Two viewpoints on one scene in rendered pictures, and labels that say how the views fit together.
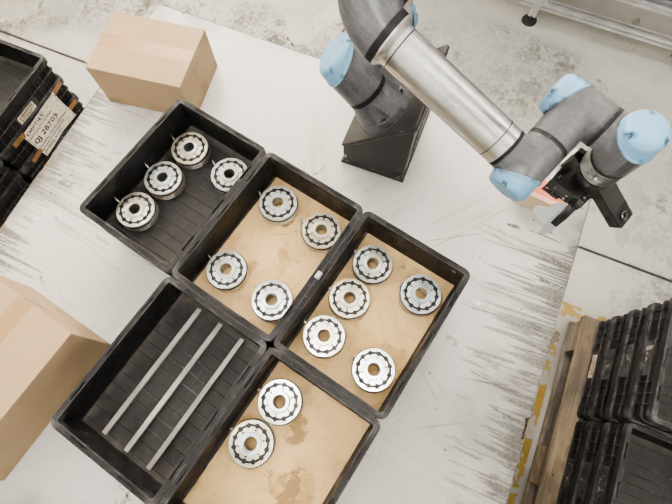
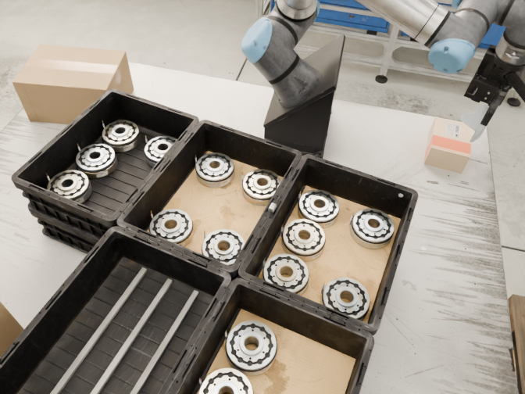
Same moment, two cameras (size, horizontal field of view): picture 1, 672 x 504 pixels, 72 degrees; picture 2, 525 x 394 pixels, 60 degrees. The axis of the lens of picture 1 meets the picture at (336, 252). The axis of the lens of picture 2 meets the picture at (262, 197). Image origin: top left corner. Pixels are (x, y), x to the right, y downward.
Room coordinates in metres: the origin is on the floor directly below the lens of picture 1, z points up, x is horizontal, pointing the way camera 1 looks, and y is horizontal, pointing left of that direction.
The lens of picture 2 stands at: (-0.34, 0.22, 1.75)
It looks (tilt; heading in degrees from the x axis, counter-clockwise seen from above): 50 degrees down; 347
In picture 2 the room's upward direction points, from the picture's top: 3 degrees clockwise
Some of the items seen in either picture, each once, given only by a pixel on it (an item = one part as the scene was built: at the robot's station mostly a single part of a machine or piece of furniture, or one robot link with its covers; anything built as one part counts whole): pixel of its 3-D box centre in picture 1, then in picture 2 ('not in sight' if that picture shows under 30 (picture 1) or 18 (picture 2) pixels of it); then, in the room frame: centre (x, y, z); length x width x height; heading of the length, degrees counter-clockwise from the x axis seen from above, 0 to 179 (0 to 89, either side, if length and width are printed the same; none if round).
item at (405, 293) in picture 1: (420, 294); (373, 224); (0.26, -0.21, 0.86); 0.10 x 0.10 x 0.01
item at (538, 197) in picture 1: (544, 183); (448, 144); (0.62, -0.62, 0.74); 0.16 x 0.12 x 0.07; 150
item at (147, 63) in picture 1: (155, 66); (77, 86); (1.04, 0.56, 0.78); 0.30 x 0.22 x 0.16; 74
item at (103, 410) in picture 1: (171, 384); (121, 342); (0.06, 0.39, 0.87); 0.40 x 0.30 x 0.11; 145
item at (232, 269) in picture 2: (270, 241); (216, 188); (0.39, 0.16, 0.92); 0.40 x 0.30 x 0.02; 145
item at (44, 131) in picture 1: (49, 124); not in sight; (1.10, 1.13, 0.41); 0.31 x 0.02 x 0.16; 156
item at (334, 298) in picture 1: (349, 298); (304, 236); (0.26, -0.03, 0.86); 0.10 x 0.10 x 0.01
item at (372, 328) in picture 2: (373, 308); (334, 232); (0.22, -0.09, 0.92); 0.40 x 0.30 x 0.02; 145
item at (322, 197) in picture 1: (272, 248); (216, 202); (0.39, 0.16, 0.87); 0.40 x 0.30 x 0.11; 145
